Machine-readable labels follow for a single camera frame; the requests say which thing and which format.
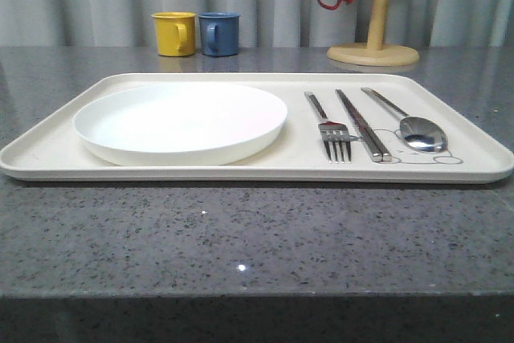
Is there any white round plate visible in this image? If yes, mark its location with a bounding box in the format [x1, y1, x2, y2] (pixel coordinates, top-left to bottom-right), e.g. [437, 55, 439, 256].
[73, 82, 288, 166]

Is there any yellow mug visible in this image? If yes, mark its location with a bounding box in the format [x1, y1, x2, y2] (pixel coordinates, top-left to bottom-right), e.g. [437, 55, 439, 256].
[152, 11, 196, 57]

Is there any silver metal fork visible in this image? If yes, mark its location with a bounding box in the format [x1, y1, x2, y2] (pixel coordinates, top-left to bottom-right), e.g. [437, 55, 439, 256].
[304, 92, 354, 163]

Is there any cream rabbit serving tray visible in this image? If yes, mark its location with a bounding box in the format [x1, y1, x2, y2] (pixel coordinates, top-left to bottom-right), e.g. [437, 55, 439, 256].
[1, 73, 513, 184]

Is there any blue mug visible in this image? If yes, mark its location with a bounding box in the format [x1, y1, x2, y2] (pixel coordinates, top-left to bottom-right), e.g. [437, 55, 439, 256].
[198, 12, 240, 57]

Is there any wooden mug tree stand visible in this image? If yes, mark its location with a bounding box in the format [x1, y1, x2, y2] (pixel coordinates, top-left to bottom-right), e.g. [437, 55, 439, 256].
[326, 0, 419, 67]

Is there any silver metal spoon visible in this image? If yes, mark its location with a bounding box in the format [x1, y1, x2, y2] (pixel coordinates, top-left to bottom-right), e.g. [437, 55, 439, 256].
[361, 87, 448, 153]

